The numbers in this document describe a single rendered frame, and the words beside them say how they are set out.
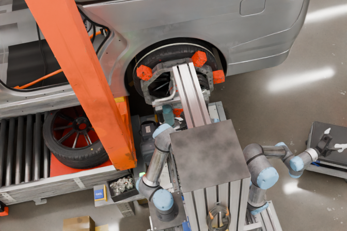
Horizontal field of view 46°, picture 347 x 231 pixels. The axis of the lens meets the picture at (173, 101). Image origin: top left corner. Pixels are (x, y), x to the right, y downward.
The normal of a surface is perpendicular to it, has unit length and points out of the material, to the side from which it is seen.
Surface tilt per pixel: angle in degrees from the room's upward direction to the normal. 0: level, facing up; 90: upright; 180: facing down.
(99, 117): 90
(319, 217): 0
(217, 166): 0
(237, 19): 90
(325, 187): 0
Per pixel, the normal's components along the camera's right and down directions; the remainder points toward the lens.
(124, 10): 0.15, 0.71
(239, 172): -0.11, -0.54
